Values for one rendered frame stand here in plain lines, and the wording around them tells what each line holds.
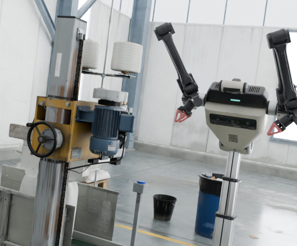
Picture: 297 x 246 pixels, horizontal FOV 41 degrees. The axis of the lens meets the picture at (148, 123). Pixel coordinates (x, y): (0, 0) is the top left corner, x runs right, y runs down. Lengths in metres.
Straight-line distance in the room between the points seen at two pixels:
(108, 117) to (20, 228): 0.99
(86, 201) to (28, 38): 5.30
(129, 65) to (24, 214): 1.12
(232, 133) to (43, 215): 1.26
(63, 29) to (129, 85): 9.01
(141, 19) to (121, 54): 9.12
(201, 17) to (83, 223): 8.59
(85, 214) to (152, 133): 8.17
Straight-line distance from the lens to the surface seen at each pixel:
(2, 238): 2.70
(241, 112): 2.52
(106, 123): 2.01
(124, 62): 2.13
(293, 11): 10.53
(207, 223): 4.50
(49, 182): 2.14
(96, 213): 2.91
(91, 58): 2.28
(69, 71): 2.07
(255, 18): 10.59
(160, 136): 10.92
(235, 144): 2.68
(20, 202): 2.60
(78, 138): 2.11
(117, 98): 1.99
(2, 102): 7.48
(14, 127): 2.86
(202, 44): 10.74
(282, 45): 2.17
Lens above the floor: 1.38
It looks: 3 degrees down
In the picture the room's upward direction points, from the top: 7 degrees clockwise
